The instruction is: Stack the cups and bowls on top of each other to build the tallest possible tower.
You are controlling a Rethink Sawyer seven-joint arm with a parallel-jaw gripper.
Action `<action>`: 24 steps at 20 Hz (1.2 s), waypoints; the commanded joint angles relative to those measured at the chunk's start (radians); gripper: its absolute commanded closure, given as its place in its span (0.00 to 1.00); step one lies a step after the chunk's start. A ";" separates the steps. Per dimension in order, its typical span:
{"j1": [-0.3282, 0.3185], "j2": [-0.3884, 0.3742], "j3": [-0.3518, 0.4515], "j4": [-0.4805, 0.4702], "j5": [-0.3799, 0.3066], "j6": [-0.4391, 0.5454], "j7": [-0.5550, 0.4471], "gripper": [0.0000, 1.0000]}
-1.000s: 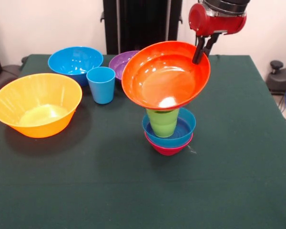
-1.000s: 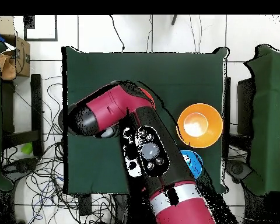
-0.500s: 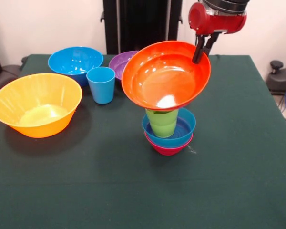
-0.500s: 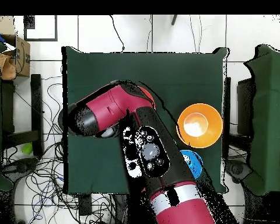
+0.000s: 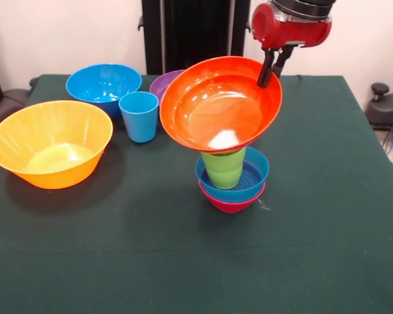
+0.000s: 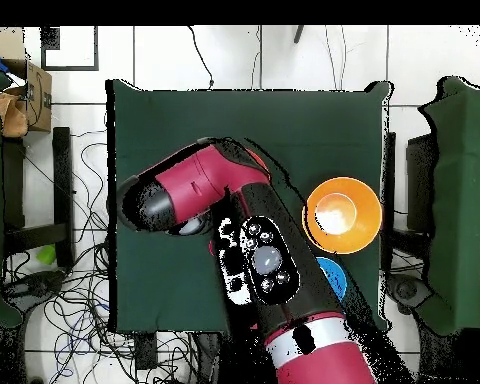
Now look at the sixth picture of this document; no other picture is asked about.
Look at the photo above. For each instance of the light green plastic cup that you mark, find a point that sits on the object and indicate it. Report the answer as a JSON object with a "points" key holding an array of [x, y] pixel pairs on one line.
{"points": [[46, 254]]}

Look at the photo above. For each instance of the cardboard box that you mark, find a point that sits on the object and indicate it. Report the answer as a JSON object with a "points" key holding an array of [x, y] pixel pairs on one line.
{"points": [[40, 100]]}

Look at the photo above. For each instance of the large blue bowl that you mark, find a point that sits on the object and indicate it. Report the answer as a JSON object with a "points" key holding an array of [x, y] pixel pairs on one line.
{"points": [[336, 276]]}

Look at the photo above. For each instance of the black metal frame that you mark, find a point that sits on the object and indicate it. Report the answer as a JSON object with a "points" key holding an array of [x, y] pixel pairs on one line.
{"points": [[62, 180]]}

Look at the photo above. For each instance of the dark green tablecloth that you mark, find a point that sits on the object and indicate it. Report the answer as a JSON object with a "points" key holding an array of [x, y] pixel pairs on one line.
{"points": [[164, 280]]}

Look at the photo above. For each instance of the large yellow bowl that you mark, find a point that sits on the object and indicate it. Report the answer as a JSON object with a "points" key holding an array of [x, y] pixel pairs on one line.
{"points": [[364, 236]]}

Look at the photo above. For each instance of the black box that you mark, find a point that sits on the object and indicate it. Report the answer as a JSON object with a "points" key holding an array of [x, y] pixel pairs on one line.
{"points": [[420, 180]]}

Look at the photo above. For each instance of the grey square frame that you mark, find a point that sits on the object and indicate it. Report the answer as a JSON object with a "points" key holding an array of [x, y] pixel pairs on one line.
{"points": [[50, 40]]}

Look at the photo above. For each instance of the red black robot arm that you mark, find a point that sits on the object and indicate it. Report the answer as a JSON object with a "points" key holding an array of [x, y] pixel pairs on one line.
{"points": [[324, 364]]}

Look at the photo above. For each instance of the dark grey rod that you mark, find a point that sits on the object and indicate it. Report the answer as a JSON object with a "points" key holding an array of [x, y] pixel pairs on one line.
{"points": [[298, 34]]}

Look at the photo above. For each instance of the brown paper bag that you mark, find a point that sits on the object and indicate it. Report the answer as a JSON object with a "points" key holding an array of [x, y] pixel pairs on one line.
{"points": [[12, 120]]}

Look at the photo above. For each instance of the dark grey caster foot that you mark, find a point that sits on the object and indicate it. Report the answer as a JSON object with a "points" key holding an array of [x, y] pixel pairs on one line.
{"points": [[407, 290], [36, 284]]}

